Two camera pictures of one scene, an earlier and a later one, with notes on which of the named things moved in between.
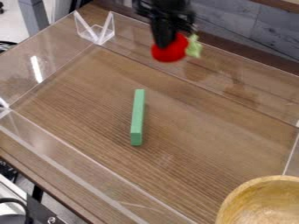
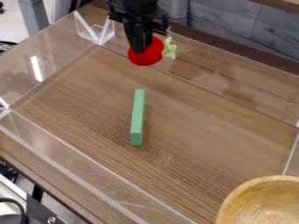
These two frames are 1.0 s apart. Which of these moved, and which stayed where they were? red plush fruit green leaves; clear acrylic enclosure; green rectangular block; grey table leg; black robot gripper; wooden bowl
Moved: black robot gripper; red plush fruit green leaves
Stayed: clear acrylic enclosure; wooden bowl; grey table leg; green rectangular block
